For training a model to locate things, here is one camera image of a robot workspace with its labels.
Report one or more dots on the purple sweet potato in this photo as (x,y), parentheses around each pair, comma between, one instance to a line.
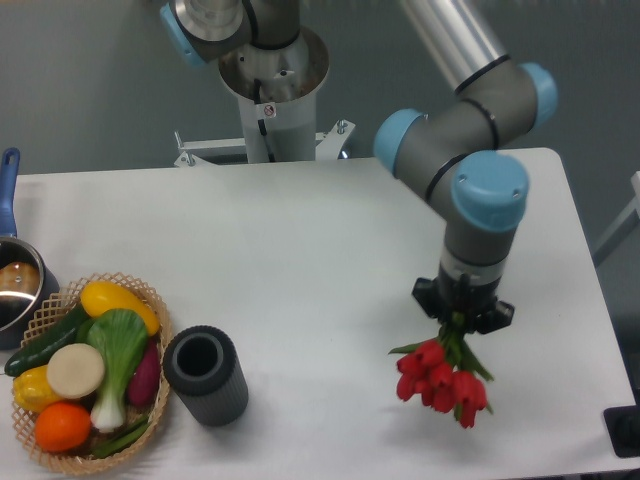
(144,384)

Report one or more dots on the orange fruit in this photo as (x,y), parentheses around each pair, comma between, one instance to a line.
(62,426)

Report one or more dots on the red tulip bouquet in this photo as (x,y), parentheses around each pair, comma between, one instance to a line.
(444,373)

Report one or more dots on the woven wicker basket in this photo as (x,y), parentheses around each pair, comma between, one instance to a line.
(84,462)

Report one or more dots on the blue handled saucepan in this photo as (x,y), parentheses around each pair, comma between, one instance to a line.
(26,281)

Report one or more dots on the beige round disc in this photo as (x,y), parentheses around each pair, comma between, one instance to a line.
(75,371)

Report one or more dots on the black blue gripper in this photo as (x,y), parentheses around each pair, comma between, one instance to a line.
(441,297)

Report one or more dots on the green bok choy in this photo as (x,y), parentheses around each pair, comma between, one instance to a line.
(120,336)

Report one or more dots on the black box at edge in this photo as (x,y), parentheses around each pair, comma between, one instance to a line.
(622,424)

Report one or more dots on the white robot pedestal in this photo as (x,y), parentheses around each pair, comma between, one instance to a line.
(276,94)

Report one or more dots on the dark green cucumber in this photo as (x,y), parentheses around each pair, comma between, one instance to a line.
(39,351)

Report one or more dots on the yellow bell pepper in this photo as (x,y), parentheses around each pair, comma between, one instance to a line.
(32,391)

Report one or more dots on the green bean pods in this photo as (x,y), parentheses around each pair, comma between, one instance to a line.
(122,440)

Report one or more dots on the white frame at right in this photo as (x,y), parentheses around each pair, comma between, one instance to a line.
(620,228)

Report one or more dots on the dark grey ribbed vase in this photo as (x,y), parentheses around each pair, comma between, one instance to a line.
(201,365)

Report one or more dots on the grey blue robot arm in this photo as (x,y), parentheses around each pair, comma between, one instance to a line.
(452,161)

